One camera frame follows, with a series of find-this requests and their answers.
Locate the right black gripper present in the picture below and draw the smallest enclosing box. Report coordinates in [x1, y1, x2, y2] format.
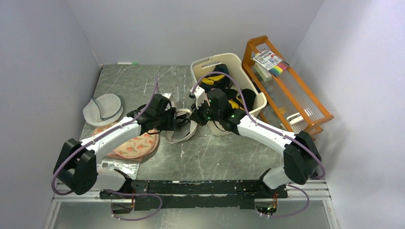
[190, 97, 222, 127]

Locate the white mesh laundry bag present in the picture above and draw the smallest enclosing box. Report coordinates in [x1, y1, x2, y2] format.
[164, 109, 197, 144]

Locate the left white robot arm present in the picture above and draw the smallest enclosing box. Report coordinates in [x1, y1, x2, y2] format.
[51, 93, 175, 198]

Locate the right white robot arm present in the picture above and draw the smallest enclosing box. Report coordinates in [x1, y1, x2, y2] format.
[190, 87, 321, 198]

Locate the black bra in mesh bag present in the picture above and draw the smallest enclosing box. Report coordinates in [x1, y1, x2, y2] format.
[175, 114, 191, 133]

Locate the floral pink laundry bag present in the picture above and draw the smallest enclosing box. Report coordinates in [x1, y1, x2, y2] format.
[106, 129, 160, 162]

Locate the yellow bra in basket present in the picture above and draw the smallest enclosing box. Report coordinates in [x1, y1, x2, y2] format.
[229, 99, 245, 111]

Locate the black bra in basket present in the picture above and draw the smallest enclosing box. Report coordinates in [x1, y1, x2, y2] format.
[237, 88, 256, 112]

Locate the cream plastic laundry basket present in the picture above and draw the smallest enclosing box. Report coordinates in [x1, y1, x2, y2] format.
[190, 53, 267, 136]

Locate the black yellow garment in basket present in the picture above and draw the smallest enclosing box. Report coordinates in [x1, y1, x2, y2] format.
[200, 64, 233, 93]

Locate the green white marker pen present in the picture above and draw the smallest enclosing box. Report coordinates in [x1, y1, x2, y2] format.
[117, 62, 138, 65]

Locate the orange wooden rack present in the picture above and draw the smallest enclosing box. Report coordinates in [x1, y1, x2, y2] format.
[242, 35, 334, 137]

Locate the coloured marker pen pack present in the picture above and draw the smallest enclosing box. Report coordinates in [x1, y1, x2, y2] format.
[252, 50, 290, 76]

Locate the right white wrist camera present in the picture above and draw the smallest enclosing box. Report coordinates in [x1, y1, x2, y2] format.
[190, 86, 206, 109]

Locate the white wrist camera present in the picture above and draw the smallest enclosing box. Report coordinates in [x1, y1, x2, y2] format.
[190, 86, 206, 109]
[161, 93, 172, 104]

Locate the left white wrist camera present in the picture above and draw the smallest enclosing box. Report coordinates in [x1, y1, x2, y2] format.
[161, 93, 172, 104]

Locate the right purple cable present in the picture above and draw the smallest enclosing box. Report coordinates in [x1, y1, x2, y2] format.
[190, 71, 326, 180]

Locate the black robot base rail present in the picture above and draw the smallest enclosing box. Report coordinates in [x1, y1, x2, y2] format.
[99, 180, 288, 211]

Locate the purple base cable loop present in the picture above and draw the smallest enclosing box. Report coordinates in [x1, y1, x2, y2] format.
[110, 194, 163, 221]

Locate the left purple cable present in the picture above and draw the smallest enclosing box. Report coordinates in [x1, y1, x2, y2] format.
[51, 75, 159, 197]

